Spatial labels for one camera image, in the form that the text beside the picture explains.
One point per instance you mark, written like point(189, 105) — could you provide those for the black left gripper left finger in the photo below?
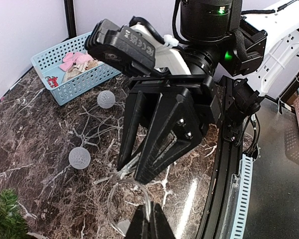
point(139, 227)

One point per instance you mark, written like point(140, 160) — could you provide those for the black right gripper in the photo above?
point(176, 110)

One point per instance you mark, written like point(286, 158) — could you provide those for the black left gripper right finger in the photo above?
point(159, 226)

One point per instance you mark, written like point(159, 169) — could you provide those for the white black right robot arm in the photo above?
point(245, 57)

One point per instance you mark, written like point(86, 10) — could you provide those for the small green christmas tree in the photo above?
point(12, 223)

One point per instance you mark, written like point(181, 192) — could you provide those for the pink bow ornaments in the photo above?
point(74, 58)

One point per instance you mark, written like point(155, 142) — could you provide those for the blue plastic basket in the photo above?
point(79, 78)

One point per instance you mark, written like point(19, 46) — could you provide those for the red ornament tag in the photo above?
point(52, 81)

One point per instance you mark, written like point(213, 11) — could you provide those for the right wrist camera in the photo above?
point(136, 49)

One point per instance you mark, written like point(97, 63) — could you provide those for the black front rail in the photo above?
point(225, 165)

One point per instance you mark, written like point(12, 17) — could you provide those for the perforated cable duct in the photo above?
point(244, 191)

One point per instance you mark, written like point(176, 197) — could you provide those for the left black frame post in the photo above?
point(70, 18)

